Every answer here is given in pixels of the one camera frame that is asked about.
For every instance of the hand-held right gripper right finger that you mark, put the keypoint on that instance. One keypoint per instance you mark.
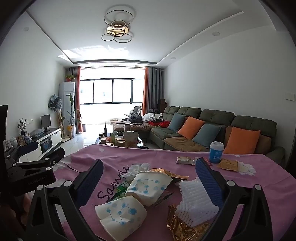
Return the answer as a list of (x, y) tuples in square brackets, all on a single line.
[(208, 183)]

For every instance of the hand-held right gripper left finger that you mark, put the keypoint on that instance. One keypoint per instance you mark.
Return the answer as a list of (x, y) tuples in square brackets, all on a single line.
[(89, 183)]

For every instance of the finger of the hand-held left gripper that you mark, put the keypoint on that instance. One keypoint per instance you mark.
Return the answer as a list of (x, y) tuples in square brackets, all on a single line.
[(57, 156), (27, 148)]

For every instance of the green snack packet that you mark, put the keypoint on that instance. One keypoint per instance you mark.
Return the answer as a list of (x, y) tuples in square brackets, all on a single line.
[(120, 188)]

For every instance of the white tissue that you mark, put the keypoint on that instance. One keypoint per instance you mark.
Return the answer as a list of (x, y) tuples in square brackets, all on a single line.
[(138, 168)]

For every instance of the blue white porcelain jar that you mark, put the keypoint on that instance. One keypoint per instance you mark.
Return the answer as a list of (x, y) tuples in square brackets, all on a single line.
[(28, 139)]

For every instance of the grey plastic bag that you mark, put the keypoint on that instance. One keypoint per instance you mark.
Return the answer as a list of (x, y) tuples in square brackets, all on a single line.
[(37, 133)]

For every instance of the dark vase with branches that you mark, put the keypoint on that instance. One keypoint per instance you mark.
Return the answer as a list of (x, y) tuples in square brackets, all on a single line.
[(22, 131)]

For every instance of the white black TV cabinet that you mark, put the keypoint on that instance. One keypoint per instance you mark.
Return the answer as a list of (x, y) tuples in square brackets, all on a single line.
[(54, 138)]

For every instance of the clear glass ornament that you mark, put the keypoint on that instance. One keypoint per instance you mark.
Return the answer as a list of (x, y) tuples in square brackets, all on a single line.
[(7, 144)]

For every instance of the flat gold packet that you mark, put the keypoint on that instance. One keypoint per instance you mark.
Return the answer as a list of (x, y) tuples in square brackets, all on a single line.
[(227, 165)]

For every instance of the blue paper cup white lid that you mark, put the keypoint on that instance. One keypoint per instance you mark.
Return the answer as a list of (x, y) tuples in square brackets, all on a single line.
[(216, 154)]

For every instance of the white foam net sleeve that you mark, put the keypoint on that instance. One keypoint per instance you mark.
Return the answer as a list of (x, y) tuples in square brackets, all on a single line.
[(192, 208)]

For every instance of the wooden floor stand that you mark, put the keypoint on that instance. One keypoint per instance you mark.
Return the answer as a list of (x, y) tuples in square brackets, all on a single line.
[(60, 125)]

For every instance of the tall plant yellow pot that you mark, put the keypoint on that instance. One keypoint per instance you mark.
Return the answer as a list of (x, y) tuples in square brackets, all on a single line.
[(70, 127)]

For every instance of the black monitor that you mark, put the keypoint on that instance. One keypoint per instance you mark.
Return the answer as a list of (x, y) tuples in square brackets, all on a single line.
[(45, 121)]

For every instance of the white brown snack wrapper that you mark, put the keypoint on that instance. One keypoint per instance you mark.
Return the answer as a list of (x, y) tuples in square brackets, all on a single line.
[(185, 160)]

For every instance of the crumpled gold foil wrapper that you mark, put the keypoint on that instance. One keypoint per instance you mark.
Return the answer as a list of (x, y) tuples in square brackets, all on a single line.
[(168, 174), (180, 229)]

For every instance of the crushed dotted paper cup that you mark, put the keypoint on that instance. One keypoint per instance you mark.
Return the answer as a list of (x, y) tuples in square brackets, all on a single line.
[(120, 213), (148, 185)]

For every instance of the brown seat blanket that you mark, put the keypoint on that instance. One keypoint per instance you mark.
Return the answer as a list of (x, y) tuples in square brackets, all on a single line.
[(182, 143)]

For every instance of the blue pillow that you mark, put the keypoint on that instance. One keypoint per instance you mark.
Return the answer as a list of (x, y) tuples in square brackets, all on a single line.
[(207, 135), (177, 121)]

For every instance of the green box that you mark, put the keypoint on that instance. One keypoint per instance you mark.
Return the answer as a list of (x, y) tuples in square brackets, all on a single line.
[(112, 138)]

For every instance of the orange pillow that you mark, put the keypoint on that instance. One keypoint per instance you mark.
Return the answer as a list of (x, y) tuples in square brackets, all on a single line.
[(190, 127), (241, 141)]

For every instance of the covered standing fan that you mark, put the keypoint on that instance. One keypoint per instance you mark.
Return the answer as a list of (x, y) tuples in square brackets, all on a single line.
[(55, 102)]

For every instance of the dark bottle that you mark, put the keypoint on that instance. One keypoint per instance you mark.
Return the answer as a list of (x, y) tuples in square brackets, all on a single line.
[(106, 131)]

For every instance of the brown paper bag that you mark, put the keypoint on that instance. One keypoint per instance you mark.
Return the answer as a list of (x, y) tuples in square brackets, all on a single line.
[(130, 139)]

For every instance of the white standing air conditioner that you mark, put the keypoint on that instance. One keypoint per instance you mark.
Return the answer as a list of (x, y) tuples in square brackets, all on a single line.
[(66, 92)]

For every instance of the pink printed blanket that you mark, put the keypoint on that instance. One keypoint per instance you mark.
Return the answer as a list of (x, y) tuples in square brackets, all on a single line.
[(150, 155)]

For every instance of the orange grey curtain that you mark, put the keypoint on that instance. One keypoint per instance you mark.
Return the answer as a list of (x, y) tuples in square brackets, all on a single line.
[(150, 90), (77, 92)]

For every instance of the green sofa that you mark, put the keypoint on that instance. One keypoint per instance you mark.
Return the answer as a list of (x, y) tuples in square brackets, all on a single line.
[(215, 115)]

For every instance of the dark glass coffee table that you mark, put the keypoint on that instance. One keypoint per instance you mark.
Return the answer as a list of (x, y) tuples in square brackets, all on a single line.
[(142, 141)]

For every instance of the brown ottoman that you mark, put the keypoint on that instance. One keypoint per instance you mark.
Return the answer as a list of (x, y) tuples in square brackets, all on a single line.
[(143, 129)]

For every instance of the black bag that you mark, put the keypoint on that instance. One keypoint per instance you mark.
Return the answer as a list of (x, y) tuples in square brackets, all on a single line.
[(135, 119)]

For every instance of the small potted plant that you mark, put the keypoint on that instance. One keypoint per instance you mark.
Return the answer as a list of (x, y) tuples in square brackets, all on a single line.
[(69, 77)]

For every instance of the large window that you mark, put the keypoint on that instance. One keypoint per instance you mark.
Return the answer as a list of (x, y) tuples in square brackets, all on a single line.
[(111, 90)]

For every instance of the office chair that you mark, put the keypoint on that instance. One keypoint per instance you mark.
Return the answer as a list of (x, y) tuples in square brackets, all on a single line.
[(136, 110)]

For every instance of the pile of light clothes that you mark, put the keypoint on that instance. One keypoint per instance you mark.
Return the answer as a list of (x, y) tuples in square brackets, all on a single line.
[(150, 117)]

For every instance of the brown cabinet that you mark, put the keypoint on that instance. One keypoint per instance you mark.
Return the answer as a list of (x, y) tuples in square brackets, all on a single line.
[(161, 105)]

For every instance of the picture frame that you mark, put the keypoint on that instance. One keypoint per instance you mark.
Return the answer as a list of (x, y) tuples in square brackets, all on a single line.
[(20, 140)]

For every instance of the white wall switch plate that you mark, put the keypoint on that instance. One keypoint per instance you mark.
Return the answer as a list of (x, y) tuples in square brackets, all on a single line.
[(290, 97)]

